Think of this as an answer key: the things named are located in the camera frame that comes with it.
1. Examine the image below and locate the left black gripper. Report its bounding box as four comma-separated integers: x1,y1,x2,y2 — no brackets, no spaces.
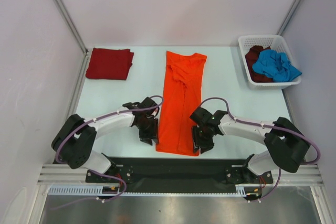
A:
135,117,159,146

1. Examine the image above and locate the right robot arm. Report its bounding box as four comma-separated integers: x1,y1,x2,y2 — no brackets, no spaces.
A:
190,106,311,183

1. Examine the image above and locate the folded dark red shirt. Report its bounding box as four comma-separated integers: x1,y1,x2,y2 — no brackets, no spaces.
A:
86,48,134,80

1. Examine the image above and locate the white plastic basket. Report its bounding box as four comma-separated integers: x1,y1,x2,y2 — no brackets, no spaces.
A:
238,35,302,90

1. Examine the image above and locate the aluminium frame post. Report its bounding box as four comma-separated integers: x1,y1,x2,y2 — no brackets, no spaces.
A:
277,0,303,35
39,0,89,54

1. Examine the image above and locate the dark red shirt in basket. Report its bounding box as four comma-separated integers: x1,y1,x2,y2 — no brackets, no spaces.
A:
245,46,273,83

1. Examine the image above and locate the right aluminium frame post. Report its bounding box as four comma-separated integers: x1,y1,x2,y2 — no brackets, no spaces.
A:
277,0,303,35

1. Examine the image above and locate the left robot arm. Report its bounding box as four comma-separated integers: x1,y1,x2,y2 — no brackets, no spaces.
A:
51,95,162,182

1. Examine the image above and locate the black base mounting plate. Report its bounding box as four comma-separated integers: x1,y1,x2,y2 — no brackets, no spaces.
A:
52,156,307,195

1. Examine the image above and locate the white slotted cable duct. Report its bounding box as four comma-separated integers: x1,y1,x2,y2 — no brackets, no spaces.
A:
48,185,260,197

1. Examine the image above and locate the blue crumpled t shirt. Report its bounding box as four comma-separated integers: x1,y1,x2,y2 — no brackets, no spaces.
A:
253,49,302,82

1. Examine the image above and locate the orange t shirt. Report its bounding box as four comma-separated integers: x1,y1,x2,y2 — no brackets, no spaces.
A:
156,51,207,156

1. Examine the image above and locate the left aluminium frame post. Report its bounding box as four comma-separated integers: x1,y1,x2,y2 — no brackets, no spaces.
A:
39,0,89,54

